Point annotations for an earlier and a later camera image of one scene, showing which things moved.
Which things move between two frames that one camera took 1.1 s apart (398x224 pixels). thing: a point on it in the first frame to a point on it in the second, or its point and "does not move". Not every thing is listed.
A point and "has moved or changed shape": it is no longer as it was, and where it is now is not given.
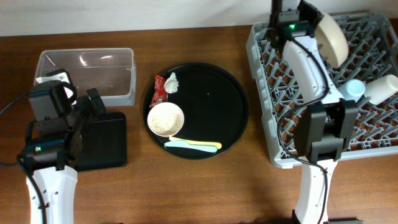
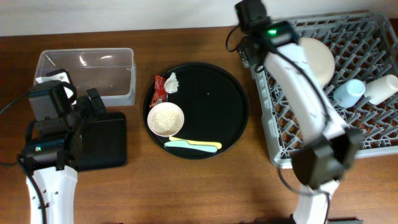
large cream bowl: x=331 y=42 has moved or changed shape
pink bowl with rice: x=165 y=119 does not move
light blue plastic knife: x=185 y=145 does not move
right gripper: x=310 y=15 to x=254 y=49
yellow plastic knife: x=215 y=144 does not move
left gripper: x=91 y=112 does not move
